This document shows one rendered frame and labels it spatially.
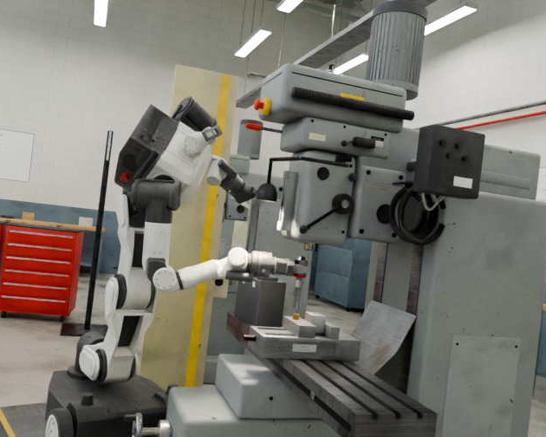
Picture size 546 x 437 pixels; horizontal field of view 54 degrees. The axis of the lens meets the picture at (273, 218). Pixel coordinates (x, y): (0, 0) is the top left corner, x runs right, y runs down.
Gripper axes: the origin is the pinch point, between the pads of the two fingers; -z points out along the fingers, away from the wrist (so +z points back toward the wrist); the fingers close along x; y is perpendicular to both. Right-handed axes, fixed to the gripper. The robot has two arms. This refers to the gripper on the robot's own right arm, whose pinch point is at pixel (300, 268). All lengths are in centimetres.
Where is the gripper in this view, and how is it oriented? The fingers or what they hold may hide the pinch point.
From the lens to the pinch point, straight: 194.0
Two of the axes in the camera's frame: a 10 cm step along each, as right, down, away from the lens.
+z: -9.9, -1.2, -0.9
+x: -0.9, -0.1, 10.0
